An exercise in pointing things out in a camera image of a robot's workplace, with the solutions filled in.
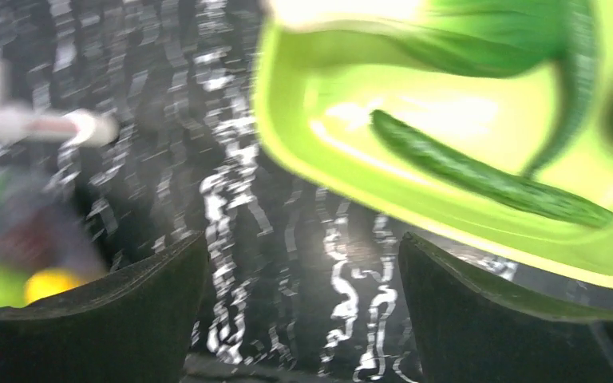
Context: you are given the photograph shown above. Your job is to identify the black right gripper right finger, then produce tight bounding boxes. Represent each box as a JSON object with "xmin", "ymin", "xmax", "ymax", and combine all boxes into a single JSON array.
[{"xmin": 398, "ymin": 233, "xmax": 613, "ymax": 382}]

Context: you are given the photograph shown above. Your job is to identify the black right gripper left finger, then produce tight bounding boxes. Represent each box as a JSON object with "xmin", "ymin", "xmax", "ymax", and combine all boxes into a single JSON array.
[{"xmin": 0, "ymin": 236, "xmax": 209, "ymax": 383}]

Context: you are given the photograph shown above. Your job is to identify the green cucumber toy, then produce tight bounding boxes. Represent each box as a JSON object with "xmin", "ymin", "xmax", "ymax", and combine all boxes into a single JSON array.
[{"xmin": 370, "ymin": 109, "xmax": 613, "ymax": 228}]

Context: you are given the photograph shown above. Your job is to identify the light green lime toy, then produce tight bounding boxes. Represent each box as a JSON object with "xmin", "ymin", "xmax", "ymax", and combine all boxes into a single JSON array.
[{"xmin": 0, "ymin": 266, "xmax": 30, "ymax": 308}]

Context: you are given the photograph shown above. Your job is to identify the bok choy toy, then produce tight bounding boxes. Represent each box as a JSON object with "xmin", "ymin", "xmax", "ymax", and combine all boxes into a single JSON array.
[{"xmin": 264, "ymin": 1, "xmax": 597, "ymax": 81}]

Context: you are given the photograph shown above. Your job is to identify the green plastic basin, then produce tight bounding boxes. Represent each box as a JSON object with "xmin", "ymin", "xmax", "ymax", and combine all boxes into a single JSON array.
[{"xmin": 253, "ymin": 1, "xmax": 613, "ymax": 288}]

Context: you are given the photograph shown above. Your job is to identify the clear zip top bag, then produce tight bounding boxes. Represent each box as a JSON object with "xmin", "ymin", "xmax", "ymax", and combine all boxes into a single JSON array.
[{"xmin": 0, "ymin": 107, "xmax": 119, "ymax": 283}]

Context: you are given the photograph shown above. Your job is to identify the green bean pod toy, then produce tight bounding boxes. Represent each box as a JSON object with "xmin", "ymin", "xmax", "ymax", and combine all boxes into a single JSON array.
[{"xmin": 521, "ymin": 0, "xmax": 599, "ymax": 179}]

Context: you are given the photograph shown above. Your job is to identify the yellow banana toy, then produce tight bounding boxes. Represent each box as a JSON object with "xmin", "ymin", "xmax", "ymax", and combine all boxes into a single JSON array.
[{"xmin": 24, "ymin": 268, "xmax": 85, "ymax": 304}]

